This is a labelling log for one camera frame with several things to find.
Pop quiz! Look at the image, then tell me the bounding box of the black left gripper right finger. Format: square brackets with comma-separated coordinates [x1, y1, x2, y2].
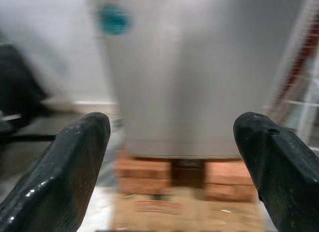
[233, 112, 319, 232]

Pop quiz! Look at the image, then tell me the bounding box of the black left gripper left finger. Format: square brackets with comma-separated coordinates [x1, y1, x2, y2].
[0, 112, 111, 232]

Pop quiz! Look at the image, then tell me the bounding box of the black bulky object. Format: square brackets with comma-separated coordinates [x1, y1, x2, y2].
[0, 41, 52, 143]

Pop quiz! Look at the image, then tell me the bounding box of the flattened brown cardboard box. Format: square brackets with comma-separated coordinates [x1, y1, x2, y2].
[111, 191, 266, 232]

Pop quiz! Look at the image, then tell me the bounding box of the teal round sticker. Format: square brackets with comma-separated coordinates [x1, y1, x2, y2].
[95, 2, 134, 37]

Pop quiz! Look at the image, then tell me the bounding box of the white wire rack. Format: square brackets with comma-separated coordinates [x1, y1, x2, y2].
[263, 0, 319, 149]

